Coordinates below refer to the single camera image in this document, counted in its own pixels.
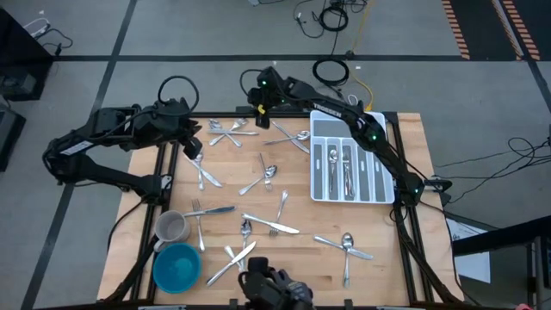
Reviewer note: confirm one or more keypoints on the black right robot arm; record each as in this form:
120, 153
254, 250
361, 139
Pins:
379, 146

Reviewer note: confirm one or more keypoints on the black workbench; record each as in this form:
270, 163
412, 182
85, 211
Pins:
495, 239

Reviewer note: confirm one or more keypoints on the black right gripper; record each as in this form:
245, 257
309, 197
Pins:
263, 100

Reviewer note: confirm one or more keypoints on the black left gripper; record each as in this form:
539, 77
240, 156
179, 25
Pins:
187, 127

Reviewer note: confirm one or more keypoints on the silver fork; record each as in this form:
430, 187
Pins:
282, 202
200, 237
347, 172
230, 253

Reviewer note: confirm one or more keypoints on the spoon and knife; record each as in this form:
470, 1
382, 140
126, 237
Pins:
261, 161
213, 180

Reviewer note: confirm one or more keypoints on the grey ceramic mug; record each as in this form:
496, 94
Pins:
172, 227

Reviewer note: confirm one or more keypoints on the teal bowl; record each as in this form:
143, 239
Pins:
177, 268

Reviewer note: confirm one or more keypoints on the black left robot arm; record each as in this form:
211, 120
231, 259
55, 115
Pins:
86, 170

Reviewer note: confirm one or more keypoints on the pile of silver cutlery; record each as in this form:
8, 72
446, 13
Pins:
224, 115

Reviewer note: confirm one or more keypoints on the white paper sheet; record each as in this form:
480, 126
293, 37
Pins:
471, 262

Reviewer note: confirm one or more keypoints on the white plastic cutlery tray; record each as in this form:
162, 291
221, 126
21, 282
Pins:
327, 129

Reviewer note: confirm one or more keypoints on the small red object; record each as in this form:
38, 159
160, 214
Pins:
523, 307

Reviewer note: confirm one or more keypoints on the black hazard-striped floor mat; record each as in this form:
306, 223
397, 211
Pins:
482, 26

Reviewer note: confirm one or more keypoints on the black cabinet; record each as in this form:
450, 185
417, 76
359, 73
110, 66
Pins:
17, 51

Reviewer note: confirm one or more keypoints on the black equipment case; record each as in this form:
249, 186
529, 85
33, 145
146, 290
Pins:
8, 138

